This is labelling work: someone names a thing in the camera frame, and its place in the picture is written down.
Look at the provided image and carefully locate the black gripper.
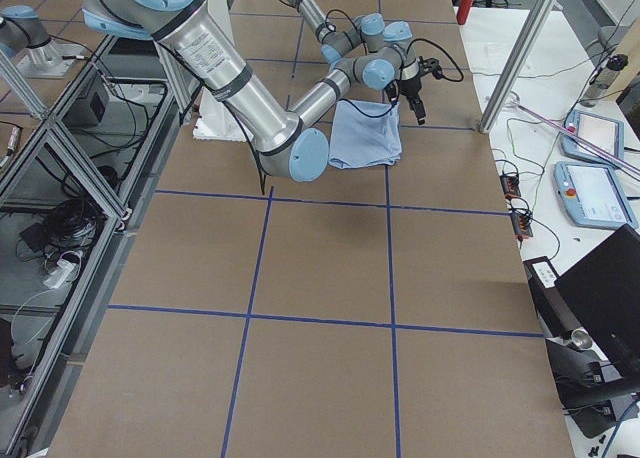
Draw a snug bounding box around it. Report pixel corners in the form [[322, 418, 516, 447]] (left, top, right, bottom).
[[385, 74, 426, 125]]

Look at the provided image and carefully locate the light blue t-shirt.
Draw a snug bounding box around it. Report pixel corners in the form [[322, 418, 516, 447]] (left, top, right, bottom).
[[329, 100, 402, 169]]

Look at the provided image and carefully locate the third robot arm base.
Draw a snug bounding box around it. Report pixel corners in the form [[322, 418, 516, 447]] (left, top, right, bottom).
[[1, 5, 83, 79]]

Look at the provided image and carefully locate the water bottle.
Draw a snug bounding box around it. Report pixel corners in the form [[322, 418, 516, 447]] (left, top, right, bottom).
[[581, 54, 629, 108]]

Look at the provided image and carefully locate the far blue teach pendant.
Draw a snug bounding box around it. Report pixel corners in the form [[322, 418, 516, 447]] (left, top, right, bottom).
[[561, 110, 624, 163]]

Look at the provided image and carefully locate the blue teach pendant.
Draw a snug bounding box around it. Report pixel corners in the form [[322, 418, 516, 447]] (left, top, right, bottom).
[[553, 162, 639, 230], [561, 110, 624, 163]]

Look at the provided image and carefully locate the reacher grabber stick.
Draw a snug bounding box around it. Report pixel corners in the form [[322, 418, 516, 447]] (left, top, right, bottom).
[[508, 100, 640, 176]]

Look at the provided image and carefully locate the near blue teach pendant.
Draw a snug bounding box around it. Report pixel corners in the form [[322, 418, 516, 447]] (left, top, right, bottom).
[[553, 162, 639, 230]]

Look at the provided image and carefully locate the white power strip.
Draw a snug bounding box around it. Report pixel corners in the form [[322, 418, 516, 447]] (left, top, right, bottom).
[[43, 258, 79, 289]]

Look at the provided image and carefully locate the aluminium frame post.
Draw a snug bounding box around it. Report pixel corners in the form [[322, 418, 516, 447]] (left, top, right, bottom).
[[478, 0, 557, 134]]

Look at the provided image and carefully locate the aluminium frame cage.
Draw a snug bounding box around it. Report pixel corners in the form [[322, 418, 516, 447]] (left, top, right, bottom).
[[1, 37, 198, 457]]

